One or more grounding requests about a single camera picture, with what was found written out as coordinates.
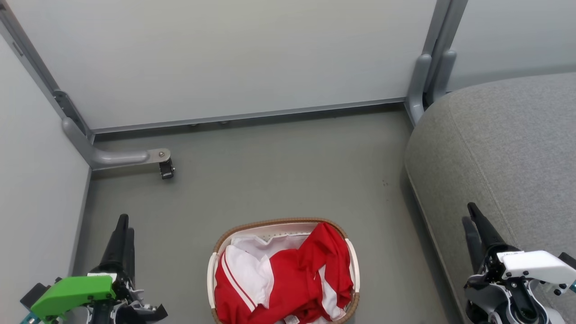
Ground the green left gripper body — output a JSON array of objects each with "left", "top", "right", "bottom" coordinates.
[{"left": 20, "top": 268, "right": 168, "bottom": 324}]

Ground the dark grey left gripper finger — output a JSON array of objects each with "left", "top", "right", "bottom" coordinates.
[
  {"left": 100, "top": 214, "right": 130, "bottom": 271},
  {"left": 127, "top": 229, "right": 135, "bottom": 276}
]

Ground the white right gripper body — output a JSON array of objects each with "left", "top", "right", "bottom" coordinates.
[{"left": 463, "top": 247, "right": 576, "bottom": 324}]

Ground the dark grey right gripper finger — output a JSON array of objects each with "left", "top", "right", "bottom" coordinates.
[
  {"left": 462, "top": 218, "right": 484, "bottom": 273},
  {"left": 468, "top": 202, "right": 518, "bottom": 259}
]

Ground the red and white shirt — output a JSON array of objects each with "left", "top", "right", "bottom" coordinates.
[{"left": 214, "top": 221, "right": 355, "bottom": 324}]

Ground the grey fabric sofa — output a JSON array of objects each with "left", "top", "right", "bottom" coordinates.
[{"left": 404, "top": 72, "right": 576, "bottom": 324}]

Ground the white wicker-rimmed laundry basket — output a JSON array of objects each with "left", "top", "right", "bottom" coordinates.
[{"left": 207, "top": 217, "right": 360, "bottom": 324}]

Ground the long grey partition foot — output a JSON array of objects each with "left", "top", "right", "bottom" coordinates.
[{"left": 62, "top": 118, "right": 172, "bottom": 171}]

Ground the white fabric basket liner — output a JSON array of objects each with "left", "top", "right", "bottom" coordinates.
[{"left": 231, "top": 233, "right": 315, "bottom": 262}]

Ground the short grey rounded partition foot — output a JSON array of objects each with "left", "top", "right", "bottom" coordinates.
[
  {"left": 405, "top": 54, "right": 432, "bottom": 127},
  {"left": 430, "top": 49, "right": 458, "bottom": 106}
]

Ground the grey partition base rail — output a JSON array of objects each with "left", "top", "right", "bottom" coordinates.
[{"left": 92, "top": 97, "right": 408, "bottom": 135}]

